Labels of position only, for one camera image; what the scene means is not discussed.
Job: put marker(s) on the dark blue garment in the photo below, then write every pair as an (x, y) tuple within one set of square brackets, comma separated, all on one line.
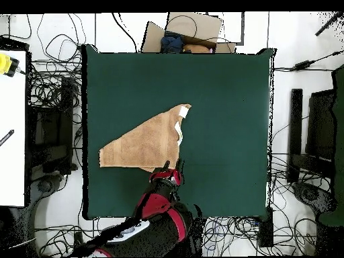
[(172, 43)]

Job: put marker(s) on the dark green table cloth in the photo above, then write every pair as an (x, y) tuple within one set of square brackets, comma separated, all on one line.
[(121, 80)]

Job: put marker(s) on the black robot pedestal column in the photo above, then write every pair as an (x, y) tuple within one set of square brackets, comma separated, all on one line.
[(197, 236)]

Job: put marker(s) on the dark green fabric cover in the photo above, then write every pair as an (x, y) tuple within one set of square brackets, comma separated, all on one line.
[(339, 134)]

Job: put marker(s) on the black marker pen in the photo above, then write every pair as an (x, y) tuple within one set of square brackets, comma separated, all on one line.
[(6, 137)]

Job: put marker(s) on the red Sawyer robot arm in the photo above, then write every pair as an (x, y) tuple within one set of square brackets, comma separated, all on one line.
[(156, 209)]

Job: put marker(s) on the yellow and black tool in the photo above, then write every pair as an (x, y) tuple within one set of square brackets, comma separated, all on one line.
[(5, 64)]

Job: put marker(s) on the black pedestal caster foot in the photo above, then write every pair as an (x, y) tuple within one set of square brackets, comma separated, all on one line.
[(44, 185), (310, 193)]

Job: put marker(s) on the black power adapter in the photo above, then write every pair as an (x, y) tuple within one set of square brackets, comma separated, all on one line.
[(303, 64)]

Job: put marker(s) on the black power strip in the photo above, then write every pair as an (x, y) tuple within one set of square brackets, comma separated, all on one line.
[(78, 237)]

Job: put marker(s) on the brown cardboard box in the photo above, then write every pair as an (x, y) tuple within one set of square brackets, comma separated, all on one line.
[(204, 25)]

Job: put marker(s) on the orange cloth item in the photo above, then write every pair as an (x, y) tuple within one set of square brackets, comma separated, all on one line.
[(196, 49)]

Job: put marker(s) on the black rod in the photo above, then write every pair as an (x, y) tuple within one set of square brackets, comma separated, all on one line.
[(328, 24)]

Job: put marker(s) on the tan terry towel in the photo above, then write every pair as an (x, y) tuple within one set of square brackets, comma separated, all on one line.
[(150, 145)]

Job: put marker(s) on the white side table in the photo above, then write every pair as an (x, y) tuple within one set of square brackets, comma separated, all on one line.
[(12, 161)]

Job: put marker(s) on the black equipment box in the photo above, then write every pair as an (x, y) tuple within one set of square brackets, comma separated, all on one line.
[(51, 134)]

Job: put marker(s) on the black rectangular box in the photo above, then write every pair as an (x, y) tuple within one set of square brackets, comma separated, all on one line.
[(266, 231)]

